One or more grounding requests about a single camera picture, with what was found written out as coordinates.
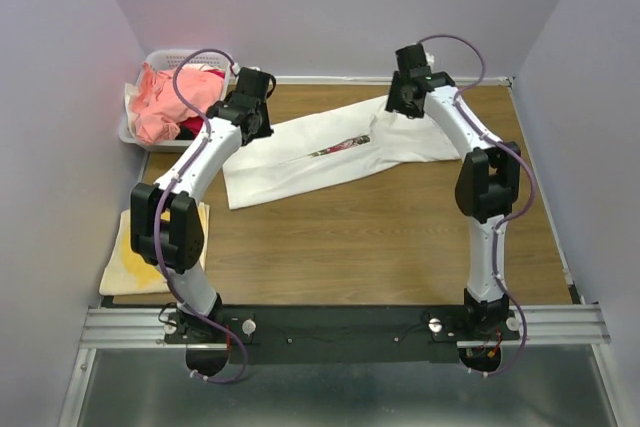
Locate white floral print t-shirt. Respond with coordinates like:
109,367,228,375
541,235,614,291
223,96,459,210

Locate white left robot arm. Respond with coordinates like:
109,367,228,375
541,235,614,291
130,67,276,342

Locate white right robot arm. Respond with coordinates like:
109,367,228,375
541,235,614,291
385,44,520,339

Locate red garment in basket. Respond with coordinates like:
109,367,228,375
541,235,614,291
176,64,226,141

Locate pink t-shirt in basket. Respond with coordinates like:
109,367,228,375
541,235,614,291
125,63,225,145

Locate white plastic laundry basket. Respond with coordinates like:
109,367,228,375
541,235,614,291
119,49,236,152

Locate folded yellow chick t-shirt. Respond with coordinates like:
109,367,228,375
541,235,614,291
98,202,211,296

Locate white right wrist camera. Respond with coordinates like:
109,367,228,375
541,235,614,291
425,52,436,69

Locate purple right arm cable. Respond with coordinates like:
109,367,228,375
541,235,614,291
415,34,537,381

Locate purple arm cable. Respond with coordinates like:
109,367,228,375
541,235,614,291
415,34,537,381
154,48,249,385

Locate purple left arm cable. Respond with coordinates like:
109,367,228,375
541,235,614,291
154,48,249,385

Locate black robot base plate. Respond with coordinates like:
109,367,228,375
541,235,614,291
160,305,520,371

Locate aluminium front rail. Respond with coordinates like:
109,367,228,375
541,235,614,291
79,304,610,349

